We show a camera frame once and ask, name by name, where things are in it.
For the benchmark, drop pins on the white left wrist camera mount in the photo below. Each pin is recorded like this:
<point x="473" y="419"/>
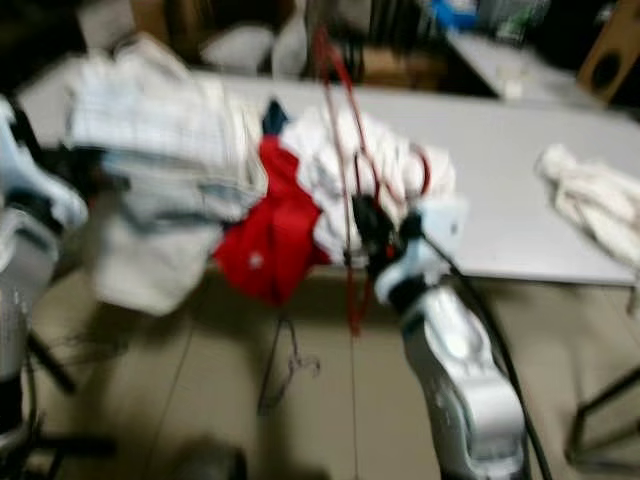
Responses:
<point x="30" y="160"/>

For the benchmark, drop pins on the red garment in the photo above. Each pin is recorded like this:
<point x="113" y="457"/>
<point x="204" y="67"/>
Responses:
<point x="275" y="245"/>

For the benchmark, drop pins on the dark blue cloth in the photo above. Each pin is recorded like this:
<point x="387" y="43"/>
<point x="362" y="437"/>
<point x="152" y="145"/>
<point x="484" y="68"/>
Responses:
<point x="273" y="117"/>

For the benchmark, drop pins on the black chair base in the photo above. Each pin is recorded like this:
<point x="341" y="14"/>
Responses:
<point x="50" y="445"/>

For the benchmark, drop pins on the grey-white chair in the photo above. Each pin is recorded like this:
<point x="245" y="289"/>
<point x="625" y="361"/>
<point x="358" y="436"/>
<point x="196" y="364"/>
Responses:
<point x="238" y="50"/>

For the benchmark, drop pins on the off-white plain garment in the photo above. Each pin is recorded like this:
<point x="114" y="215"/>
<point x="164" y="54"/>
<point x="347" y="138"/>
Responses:
<point x="150" y="255"/>

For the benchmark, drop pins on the white checked shirt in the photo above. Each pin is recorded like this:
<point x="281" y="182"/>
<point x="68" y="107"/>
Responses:
<point x="150" y="125"/>

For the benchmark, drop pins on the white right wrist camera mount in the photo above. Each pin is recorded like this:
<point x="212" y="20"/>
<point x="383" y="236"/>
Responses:
<point x="440" y="222"/>

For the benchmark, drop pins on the cream crumpled cloth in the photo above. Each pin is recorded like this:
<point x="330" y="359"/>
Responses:
<point x="590" y="200"/>

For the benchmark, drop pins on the white crumpled garment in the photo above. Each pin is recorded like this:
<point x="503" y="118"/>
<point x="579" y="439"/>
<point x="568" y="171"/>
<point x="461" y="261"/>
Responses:
<point x="320" y="160"/>

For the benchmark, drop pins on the blue plastic item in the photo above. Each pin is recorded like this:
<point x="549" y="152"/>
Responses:
<point x="453" y="12"/>

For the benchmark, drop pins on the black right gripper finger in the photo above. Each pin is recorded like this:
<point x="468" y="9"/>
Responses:
<point x="364" y="222"/>
<point x="380" y="226"/>

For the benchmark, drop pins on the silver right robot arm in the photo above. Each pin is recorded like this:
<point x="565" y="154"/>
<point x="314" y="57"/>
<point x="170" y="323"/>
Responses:
<point x="465" y="380"/>

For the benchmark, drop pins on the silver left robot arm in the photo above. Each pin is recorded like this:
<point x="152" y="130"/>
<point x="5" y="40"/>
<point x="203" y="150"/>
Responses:
<point x="25" y="310"/>

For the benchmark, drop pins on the black metal stand leg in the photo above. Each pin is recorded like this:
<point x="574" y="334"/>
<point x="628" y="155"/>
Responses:
<point x="600" y="410"/>

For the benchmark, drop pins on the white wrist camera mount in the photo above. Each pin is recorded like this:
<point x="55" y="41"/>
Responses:
<point x="30" y="160"/>
<point x="440" y="222"/>

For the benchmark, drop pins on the red plastic clothes hanger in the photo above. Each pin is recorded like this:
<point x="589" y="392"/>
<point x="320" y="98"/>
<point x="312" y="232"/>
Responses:
<point x="353" y="312"/>

